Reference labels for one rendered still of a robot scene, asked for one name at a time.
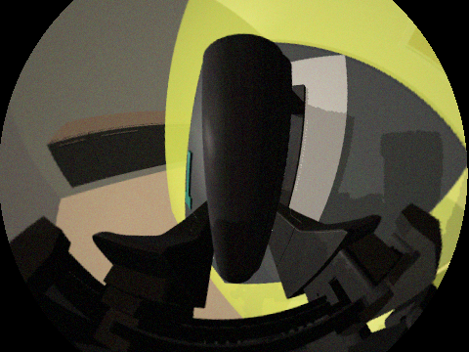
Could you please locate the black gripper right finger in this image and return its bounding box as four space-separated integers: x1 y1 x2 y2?
269 202 382 300

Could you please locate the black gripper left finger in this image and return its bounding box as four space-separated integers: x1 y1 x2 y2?
93 201 214 309

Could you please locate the teal small trowel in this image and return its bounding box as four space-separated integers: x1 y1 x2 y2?
185 152 192 210

